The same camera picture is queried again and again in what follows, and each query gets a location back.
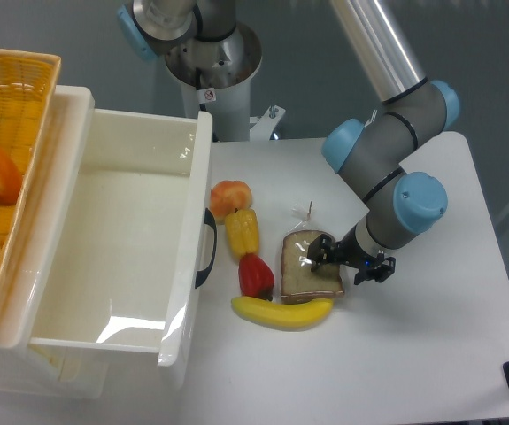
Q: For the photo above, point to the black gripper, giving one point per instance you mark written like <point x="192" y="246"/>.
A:
<point x="323" y="251"/>

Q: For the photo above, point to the bagged toast slice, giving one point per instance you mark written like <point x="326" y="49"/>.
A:
<point x="299" y="284"/>

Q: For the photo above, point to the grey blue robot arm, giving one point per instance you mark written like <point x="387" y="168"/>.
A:
<point x="366" y="155"/>

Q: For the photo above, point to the red bell pepper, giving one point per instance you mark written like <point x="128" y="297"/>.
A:
<point x="256" y="279"/>

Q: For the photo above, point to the yellow banana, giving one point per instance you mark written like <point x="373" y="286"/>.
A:
<point x="282" y="316"/>

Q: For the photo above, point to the yellow bell pepper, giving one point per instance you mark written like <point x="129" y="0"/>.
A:
<point x="242" y="232"/>

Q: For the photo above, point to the orange peach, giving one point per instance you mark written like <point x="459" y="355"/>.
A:
<point x="227" y="197"/>

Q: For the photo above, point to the white plastic drawer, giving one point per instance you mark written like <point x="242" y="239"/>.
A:
<point x="129" y="256"/>

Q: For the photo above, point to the white drawer cabinet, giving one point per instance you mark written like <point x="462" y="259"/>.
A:
<point x="25" y="366"/>

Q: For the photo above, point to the yellow wicker basket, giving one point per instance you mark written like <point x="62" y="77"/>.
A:
<point x="27" y="84"/>

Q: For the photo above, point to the black drawer handle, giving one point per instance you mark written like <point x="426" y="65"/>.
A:
<point x="209" y="249"/>

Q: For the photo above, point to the metal mounting bracket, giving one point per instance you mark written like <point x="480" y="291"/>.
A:
<point x="267" y="127"/>

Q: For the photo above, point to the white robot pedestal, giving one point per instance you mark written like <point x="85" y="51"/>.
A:
<point x="215" y="77"/>

